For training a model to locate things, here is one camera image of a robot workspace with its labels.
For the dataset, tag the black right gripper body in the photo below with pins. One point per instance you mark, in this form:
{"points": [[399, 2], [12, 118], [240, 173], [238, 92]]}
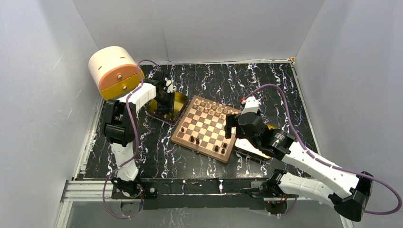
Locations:
{"points": [[255, 142]]}

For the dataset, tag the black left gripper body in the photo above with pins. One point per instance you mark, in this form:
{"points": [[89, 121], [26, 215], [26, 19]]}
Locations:
{"points": [[165, 103]]}

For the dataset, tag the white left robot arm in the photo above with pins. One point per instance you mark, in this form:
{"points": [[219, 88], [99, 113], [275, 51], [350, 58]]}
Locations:
{"points": [[119, 128]]}

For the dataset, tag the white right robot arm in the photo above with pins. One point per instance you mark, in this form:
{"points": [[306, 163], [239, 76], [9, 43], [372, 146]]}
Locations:
{"points": [[348, 194]]}

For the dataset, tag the wooden chess board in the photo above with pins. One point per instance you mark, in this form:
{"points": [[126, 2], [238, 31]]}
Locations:
{"points": [[205, 119]]}

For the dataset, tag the gold tin box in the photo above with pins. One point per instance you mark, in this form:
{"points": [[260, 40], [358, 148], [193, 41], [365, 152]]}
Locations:
{"points": [[180, 104]]}

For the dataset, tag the gold tin lid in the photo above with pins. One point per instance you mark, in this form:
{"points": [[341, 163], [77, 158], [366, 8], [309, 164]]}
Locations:
{"points": [[244, 146]]}

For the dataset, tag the round cream drawer cabinet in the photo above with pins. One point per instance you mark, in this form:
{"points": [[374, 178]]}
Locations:
{"points": [[114, 71]]}

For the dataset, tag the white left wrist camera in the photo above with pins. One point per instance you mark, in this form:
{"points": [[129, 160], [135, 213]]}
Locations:
{"points": [[169, 86]]}

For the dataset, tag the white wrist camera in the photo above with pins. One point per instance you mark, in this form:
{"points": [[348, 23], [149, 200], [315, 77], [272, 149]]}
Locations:
{"points": [[250, 105], [169, 86]]}

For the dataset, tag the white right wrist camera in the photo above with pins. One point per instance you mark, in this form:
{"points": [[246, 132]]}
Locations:
{"points": [[250, 105]]}

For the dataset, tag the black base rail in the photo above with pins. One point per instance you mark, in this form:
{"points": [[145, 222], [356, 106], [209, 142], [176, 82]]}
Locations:
{"points": [[204, 192]]}

